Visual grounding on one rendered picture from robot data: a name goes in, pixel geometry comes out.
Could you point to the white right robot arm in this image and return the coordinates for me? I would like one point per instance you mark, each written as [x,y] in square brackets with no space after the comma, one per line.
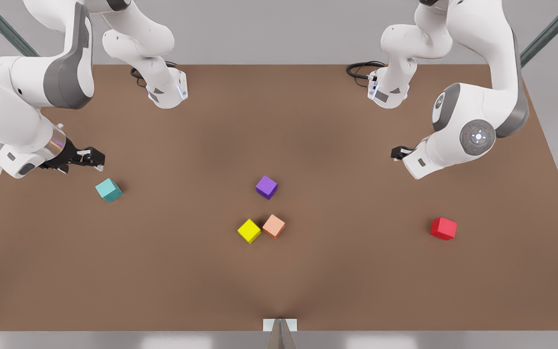
[27,87]

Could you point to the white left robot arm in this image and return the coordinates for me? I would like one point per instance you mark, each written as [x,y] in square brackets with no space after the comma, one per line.
[472,97]

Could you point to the red wooden cube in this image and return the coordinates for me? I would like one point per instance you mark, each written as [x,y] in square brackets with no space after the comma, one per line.
[443,228]

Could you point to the silver frame post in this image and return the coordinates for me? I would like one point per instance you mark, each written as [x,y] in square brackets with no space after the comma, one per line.
[548,31]
[280,334]
[5,26]

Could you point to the teal wooden cube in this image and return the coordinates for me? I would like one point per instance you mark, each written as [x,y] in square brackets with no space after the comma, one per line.
[109,190]

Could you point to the purple wooden cube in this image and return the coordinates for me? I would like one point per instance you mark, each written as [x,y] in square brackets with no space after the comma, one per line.
[266,187]

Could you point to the peach wooden cube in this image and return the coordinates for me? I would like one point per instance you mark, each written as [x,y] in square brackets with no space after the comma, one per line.
[273,226]

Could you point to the yellow wooden cube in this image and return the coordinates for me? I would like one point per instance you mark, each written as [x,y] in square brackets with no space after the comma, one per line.
[249,231]

